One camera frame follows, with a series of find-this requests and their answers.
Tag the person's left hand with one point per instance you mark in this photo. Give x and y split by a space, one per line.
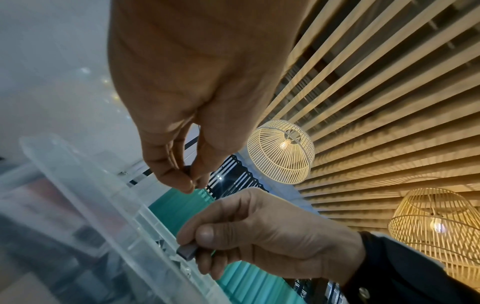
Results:
199 65

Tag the person's right hand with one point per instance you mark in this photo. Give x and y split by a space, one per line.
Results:
277 234

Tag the single silver staple strip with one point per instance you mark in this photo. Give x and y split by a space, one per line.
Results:
187 251

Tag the transparent storage box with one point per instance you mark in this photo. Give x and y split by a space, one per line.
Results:
90 237

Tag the green curtain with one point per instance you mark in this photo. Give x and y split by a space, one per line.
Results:
225 261

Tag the wicker pendant lamp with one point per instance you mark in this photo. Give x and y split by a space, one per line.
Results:
439 234
281 151

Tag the black marker wristband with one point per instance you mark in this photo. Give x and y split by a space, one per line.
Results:
409 273

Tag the black window post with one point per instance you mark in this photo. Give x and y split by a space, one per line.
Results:
161 163

